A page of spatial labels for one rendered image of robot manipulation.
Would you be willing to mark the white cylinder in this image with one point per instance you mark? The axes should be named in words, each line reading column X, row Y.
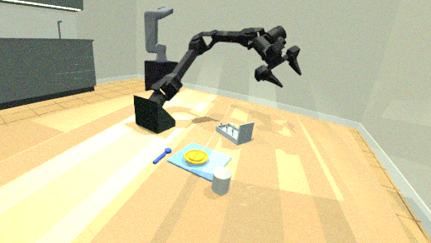
column 221, row 180

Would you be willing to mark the yellow plate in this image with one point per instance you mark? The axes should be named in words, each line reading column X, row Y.
column 196, row 156

